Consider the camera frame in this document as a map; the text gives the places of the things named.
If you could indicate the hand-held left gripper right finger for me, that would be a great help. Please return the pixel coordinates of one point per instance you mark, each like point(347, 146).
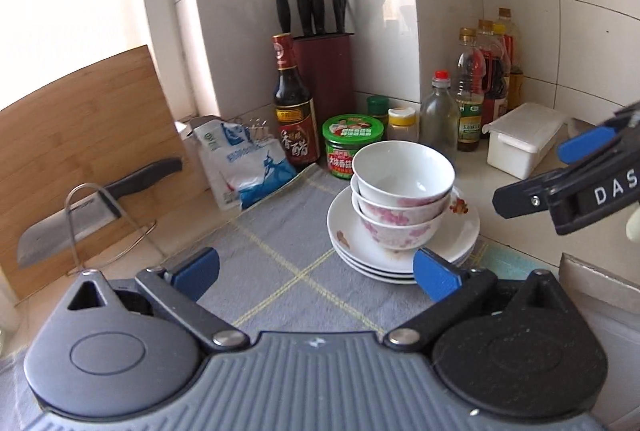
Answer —
point(435, 276)

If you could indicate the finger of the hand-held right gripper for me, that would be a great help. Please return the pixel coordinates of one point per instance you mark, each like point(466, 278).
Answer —
point(520, 201)
point(585, 146)

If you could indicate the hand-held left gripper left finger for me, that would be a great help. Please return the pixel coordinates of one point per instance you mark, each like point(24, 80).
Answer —
point(196, 272)

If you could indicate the white plate fruit print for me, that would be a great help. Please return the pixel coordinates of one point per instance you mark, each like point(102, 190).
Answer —
point(345, 226)
point(400, 280)
point(360, 263)

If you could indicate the white bowl pink flowers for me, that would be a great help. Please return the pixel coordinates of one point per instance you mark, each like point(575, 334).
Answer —
point(400, 210)
point(395, 231)
point(400, 166)

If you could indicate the person's right hand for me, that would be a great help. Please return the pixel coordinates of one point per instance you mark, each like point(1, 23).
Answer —
point(634, 223)

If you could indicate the white plastic lidded box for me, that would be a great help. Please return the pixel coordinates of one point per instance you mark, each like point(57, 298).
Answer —
point(520, 141)

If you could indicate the grey blue checked towel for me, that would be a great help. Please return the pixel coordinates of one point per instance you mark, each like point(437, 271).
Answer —
point(280, 251)

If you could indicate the yellow oil bottle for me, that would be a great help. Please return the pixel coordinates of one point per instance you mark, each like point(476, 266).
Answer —
point(515, 71)

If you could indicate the clear bottle green label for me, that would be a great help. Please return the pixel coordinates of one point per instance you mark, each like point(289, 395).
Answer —
point(469, 111)

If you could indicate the dark bottle red label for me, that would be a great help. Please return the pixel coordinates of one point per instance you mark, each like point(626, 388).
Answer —
point(495, 81)

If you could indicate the red cap glass bottle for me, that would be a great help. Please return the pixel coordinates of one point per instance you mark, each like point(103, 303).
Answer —
point(437, 116)

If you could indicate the blue white salt bag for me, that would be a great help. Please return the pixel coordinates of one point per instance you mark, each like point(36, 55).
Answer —
point(250, 166)

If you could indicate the yellow lid spice jar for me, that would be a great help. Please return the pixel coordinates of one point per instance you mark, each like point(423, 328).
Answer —
point(402, 123)

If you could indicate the white plastic bag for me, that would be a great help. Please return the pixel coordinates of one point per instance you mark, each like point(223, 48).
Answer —
point(192, 126)

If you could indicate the green lid sauce jar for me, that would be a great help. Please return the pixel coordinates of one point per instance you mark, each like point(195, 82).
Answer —
point(347, 146)

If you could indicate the green cap spice jar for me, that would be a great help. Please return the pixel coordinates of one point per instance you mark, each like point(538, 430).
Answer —
point(377, 106)

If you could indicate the dark vinegar bottle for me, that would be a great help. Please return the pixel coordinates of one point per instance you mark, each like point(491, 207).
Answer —
point(295, 121)

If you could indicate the bamboo cutting board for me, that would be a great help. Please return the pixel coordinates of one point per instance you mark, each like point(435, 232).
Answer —
point(75, 121)

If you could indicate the dark red knife block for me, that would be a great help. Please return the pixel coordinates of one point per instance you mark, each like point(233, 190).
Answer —
point(330, 76)

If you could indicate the window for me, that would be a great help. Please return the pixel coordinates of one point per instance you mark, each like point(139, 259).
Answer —
point(75, 1)

